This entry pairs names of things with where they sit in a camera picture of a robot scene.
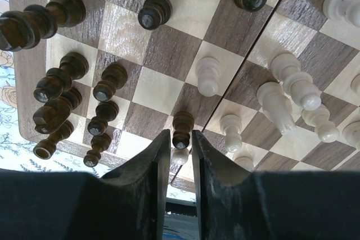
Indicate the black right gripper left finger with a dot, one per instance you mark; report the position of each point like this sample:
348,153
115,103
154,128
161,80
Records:
126,203

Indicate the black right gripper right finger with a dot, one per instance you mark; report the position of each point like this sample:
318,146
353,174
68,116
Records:
234,203

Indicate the dark chess piece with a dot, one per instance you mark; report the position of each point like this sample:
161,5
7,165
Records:
183,124

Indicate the wooden chess board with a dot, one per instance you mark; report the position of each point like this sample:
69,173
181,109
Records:
162,81

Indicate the dark chess rook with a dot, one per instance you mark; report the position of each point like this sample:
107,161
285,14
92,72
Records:
47,147

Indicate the white chess knight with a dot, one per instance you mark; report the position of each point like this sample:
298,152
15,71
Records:
276,107

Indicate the dark chess knight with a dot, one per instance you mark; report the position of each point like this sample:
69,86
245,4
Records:
54,113

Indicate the white chess bishop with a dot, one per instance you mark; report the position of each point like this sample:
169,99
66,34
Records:
296,83

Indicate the dark chess bishop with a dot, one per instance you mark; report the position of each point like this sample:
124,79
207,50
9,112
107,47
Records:
73,66

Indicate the dark chess king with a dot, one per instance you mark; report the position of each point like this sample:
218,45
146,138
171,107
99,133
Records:
24,29

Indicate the floral table mat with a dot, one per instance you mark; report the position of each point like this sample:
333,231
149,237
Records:
17,152

